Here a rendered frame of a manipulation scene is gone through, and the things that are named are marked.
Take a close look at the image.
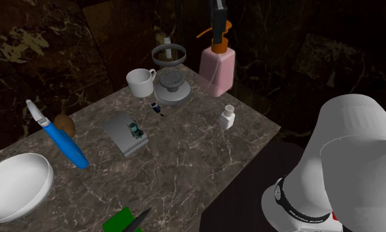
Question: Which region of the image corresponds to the green flat block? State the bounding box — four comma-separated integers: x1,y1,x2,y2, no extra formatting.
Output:
102,206,144,232

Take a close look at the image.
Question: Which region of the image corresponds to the white salt shaker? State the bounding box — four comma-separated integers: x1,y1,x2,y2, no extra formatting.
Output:
219,104,236,131

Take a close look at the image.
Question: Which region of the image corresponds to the small green toy car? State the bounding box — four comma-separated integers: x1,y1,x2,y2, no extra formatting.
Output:
127,121,145,139

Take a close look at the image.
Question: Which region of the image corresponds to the grey flat box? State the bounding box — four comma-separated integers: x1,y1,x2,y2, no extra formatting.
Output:
102,111,149,159

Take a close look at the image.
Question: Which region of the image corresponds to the small white tube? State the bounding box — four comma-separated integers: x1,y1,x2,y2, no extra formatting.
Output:
164,36,173,60

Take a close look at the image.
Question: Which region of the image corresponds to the white bowl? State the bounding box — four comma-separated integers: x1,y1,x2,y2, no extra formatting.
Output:
0,152,55,224

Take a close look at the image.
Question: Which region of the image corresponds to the white mug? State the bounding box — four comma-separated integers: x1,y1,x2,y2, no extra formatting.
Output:
125,68,157,98

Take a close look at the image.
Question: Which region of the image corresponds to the black knife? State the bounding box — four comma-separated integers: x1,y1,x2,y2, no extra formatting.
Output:
121,207,152,232

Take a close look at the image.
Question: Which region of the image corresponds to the pink soap bottle orange pump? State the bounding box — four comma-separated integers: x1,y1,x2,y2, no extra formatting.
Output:
196,20,237,98

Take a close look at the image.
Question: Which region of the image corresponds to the brown kiwi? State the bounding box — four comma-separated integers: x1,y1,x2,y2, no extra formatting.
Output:
53,113,77,138

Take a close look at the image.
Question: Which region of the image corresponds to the small blue black gadget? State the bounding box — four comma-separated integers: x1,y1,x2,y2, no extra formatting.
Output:
150,101,164,117

